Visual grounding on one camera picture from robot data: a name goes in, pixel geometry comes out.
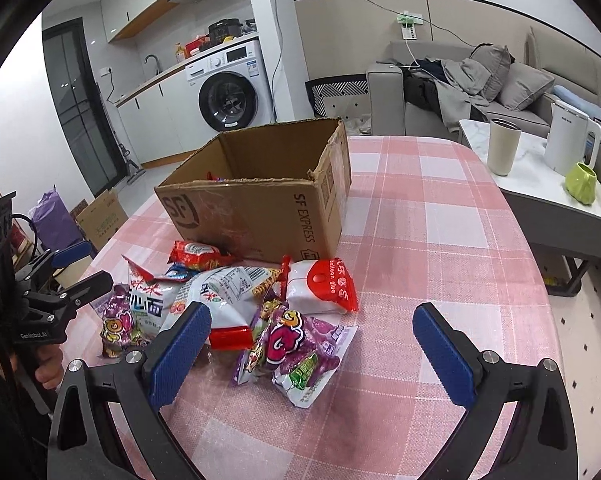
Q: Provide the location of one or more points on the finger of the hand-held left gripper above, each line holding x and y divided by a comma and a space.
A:
73, 255
93, 284

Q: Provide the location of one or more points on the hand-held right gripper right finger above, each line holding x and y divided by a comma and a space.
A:
440, 355

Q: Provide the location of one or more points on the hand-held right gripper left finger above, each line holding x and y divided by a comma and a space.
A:
180, 355

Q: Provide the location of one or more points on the small purple candy bag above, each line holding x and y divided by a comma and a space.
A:
115, 330

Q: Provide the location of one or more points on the white noodle snack packet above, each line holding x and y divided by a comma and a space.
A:
148, 305

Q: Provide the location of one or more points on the white packet with red edge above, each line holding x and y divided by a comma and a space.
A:
225, 290

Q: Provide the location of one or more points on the blue snack packet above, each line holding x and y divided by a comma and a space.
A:
180, 274

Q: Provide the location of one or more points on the large purple candy bag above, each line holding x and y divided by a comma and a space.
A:
300, 355

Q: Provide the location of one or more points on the red and white snack packet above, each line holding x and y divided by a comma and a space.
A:
320, 292

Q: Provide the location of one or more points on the brown cardboard box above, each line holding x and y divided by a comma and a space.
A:
260, 210

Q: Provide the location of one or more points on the person's left forearm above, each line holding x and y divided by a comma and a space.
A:
3, 440

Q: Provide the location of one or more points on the person's left hand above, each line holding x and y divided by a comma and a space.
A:
49, 366

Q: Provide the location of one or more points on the cardboard box on floor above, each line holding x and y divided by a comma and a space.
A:
100, 220

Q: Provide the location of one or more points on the pink plaid tablecloth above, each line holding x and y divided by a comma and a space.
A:
430, 260

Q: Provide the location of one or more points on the small red snack packet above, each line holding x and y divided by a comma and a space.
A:
200, 255

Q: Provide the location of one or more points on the upright vacuum cleaner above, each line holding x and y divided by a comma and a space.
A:
132, 162

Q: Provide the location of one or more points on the black glass door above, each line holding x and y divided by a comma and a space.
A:
80, 110

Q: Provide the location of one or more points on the white kitchen counter cabinet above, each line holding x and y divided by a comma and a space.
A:
155, 115

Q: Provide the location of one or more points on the marble side table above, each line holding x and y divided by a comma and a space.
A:
530, 180

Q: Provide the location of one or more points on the kitchen faucet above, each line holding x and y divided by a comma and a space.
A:
153, 62

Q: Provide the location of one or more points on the beige tumbler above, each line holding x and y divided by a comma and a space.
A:
503, 150

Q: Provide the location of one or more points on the green mug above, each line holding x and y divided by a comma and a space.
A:
580, 185

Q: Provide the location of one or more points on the white washing machine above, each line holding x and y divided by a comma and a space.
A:
230, 90

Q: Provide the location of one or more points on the yellow bottle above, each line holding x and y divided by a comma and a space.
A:
180, 53

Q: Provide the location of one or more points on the red box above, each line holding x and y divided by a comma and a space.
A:
198, 45

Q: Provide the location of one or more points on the white electric kettle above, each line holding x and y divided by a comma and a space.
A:
565, 135

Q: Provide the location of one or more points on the grey sofa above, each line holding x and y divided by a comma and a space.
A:
385, 105

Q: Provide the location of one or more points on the dark clothing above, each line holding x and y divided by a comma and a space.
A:
423, 92

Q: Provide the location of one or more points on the grey jacket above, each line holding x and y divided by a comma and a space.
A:
460, 90

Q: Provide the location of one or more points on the black pressure cooker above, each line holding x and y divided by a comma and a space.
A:
224, 31

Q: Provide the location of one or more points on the light grey cushion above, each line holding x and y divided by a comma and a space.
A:
523, 85

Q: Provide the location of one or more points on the blue blanket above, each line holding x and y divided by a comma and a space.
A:
575, 101

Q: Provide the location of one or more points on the dark grey cushion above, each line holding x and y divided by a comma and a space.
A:
491, 67

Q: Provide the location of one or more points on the white wall cabinets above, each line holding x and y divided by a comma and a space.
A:
130, 10

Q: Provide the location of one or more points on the wall power strip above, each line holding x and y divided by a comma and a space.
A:
408, 25

